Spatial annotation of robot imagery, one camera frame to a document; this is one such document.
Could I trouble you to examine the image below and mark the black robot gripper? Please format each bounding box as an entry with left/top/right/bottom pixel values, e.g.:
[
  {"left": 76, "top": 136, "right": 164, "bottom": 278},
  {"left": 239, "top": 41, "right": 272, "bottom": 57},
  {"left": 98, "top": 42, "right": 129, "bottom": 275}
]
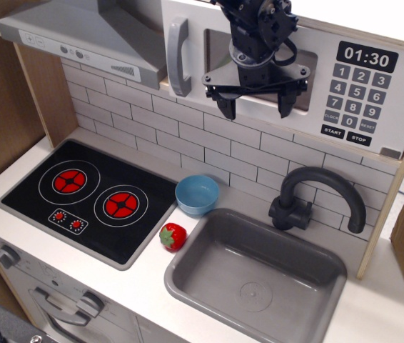
[{"left": 202, "top": 39, "right": 311, "bottom": 120}]

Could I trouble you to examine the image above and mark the white toy microwave door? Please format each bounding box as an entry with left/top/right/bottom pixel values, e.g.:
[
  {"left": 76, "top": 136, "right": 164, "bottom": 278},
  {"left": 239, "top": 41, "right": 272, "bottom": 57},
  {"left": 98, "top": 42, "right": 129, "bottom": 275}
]
[{"left": 162, "top": 1, "right": 404, "bottom": 159}]

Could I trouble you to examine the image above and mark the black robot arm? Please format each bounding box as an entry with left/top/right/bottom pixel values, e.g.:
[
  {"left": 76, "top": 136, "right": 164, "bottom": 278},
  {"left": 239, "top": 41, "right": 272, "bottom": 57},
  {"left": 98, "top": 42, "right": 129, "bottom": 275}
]
[{"left": 202, "top": 1, "right": 310, "bottom": 120}]

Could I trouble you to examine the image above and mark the blue toy bowl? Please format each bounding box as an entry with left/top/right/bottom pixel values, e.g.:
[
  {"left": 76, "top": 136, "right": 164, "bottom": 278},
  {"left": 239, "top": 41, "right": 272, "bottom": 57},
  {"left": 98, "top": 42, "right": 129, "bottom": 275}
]
[{"left": 175, "top": 175, "right": 219, "bottom": 216}]

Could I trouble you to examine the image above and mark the dark grey toy faucet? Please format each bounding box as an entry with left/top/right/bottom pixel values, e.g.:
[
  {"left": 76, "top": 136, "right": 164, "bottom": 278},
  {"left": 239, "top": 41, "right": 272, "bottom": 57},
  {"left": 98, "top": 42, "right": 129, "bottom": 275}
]
[{"left": 268, "top": 166, "right": 367, "bottom": 234}]

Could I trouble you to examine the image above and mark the red toy strawberry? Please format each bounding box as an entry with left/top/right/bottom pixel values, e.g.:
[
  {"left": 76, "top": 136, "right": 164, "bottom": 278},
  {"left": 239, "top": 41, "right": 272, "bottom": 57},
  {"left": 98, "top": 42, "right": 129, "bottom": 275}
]
[{"left": 159, "top": 223, "right": 187, "bottom": 252}]

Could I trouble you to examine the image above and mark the grey range hood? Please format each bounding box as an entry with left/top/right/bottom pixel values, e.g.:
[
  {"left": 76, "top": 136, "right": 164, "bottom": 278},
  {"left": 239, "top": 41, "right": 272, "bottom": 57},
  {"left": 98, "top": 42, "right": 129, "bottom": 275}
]
[{"left": 0, "top": 1, "right": 167, "bottom": 89}]

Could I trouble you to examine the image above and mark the grey toy sink basin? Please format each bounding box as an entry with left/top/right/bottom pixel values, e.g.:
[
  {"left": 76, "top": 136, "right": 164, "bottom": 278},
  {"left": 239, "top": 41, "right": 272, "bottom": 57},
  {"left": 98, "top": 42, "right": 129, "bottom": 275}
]
[{"left": 164, "top": 209, "right": 347, "bottom": 342}]

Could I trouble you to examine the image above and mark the black toy stovetop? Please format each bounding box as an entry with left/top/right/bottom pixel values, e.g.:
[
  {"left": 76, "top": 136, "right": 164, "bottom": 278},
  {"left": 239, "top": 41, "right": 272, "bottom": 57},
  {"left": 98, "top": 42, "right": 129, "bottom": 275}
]
[{"left": 0, "top": 139, "right": 176, "bottom": 270}]

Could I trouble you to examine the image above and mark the grey toy oven door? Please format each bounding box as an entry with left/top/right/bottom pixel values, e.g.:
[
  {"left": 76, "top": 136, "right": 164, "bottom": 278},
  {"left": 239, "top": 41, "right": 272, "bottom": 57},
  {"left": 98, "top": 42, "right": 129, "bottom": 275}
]
[{"left": 27, "top": 285, "right": 131, "bottom": 343}]

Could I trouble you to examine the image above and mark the grey oven knob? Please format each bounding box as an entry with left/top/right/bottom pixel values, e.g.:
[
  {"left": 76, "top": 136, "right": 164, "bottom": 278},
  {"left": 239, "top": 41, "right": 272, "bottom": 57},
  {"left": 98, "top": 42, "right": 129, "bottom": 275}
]
[{"left": 0, "top": 245, "right": 21, "bottom": 269}]

